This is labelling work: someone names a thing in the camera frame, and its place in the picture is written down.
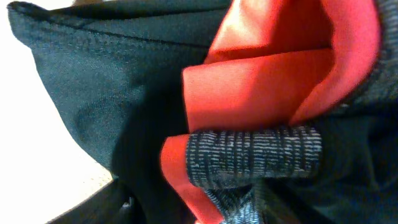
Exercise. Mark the black leggings grey red waistband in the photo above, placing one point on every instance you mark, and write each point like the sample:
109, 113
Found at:
190, 103

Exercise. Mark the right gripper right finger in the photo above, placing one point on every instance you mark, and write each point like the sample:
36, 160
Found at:
276, 204

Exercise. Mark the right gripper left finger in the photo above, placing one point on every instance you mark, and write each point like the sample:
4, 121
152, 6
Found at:
111, 204

